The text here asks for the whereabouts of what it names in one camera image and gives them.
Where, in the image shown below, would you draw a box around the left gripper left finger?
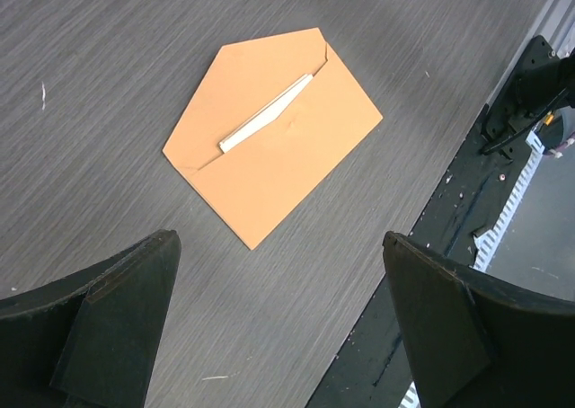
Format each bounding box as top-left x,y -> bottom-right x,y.
1,230 -> 181,407

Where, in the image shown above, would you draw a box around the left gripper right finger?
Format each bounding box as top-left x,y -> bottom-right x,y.
383,231 -> 574,407

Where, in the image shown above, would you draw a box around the orange paper envelope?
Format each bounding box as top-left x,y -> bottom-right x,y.
163,28 -> 382,248

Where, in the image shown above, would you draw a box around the beige letter paper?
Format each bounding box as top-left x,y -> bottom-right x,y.
218,74 -> 314,154

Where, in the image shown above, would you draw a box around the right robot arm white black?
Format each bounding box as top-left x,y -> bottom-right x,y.
481,35 -> 574,158

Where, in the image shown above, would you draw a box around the white slotted cable duct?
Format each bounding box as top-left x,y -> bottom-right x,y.
394,129 -> 547,408

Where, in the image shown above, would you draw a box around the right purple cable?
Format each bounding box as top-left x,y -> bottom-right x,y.
543,129 -> 575,160

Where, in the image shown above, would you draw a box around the aluminium frame rail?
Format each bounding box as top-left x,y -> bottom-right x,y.
486,0 -> 574,105

